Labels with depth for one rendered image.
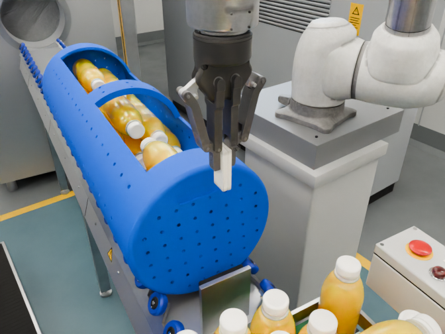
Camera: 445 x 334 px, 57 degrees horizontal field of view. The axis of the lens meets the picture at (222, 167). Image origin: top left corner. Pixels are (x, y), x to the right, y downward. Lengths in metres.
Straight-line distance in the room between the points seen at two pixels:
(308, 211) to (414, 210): 1.72
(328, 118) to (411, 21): 0.32
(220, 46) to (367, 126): 0.80
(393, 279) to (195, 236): 0.34
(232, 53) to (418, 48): 0.62
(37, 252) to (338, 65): 1.93
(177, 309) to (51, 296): 1.45
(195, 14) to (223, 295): 0.47
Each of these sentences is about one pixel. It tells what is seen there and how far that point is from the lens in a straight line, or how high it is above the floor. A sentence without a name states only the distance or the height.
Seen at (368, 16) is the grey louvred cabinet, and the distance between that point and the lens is 2.19.
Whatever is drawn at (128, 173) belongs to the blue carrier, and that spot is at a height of 1.20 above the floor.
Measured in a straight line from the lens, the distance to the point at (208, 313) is 0.76.
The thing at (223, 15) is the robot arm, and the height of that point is 1.49.
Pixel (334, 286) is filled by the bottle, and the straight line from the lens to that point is 0.72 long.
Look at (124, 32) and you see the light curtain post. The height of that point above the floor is 1.12.
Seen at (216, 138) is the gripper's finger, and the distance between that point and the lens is 0.57.
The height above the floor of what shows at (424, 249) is 1.11.
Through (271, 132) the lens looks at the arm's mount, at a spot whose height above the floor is 1.04.
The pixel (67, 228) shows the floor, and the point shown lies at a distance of 2.61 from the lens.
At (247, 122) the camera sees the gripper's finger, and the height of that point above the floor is 1.33.
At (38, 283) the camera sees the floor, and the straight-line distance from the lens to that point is 2.34.
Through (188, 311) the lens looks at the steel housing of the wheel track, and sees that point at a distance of 0.84.
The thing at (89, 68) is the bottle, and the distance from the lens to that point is 1.32.
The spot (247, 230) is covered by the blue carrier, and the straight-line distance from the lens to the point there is 0.80.
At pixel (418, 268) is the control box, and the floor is 1.10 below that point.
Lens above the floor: 1.58
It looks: 32 degrees down
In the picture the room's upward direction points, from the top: straight up
